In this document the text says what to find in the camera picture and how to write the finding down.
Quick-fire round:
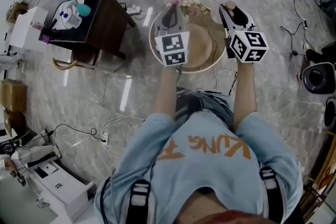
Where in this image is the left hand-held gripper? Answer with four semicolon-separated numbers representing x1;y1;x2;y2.
154;5;190;67

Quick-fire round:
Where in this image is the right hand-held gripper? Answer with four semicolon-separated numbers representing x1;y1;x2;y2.
219;4;270;63

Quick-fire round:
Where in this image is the person's left forearm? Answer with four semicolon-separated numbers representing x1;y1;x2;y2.
153;65;179;121

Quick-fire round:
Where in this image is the person's right forearm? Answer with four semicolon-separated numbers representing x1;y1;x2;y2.
232;61;260;130

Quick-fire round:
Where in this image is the white vase with pink flowers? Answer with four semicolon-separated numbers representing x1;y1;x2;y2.
164;0;211;17

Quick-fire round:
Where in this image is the dark wooden desk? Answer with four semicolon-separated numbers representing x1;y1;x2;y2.
38;0;137;61

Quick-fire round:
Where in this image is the teal spray bottle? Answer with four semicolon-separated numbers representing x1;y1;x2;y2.
75;3;92;18

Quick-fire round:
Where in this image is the white round tray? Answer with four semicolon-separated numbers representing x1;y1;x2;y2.
52;0;85;32

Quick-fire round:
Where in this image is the grey round bin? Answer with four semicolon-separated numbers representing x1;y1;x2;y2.
301;62;336;94

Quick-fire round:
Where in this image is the light wooden chair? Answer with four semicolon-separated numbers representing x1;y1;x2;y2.
51;49;98;72

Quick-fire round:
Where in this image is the white box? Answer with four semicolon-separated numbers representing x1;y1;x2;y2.
11;6;50;48

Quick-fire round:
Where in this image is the light blue printed t-shirt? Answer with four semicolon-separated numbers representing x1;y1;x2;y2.
92;90;303;224

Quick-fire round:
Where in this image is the cardboard box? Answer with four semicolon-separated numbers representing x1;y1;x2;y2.
0;78;27;113

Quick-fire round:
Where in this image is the orange bag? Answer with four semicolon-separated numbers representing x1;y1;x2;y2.
313;165;336;192

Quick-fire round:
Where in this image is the white low cabinet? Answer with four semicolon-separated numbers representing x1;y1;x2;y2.
28;159;90;219

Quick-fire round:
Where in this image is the black cable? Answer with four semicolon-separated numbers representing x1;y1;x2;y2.
51;123;107;143

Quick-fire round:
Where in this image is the black harness strap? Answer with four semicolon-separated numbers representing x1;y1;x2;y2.
125;179;152;224
258;166;286;224

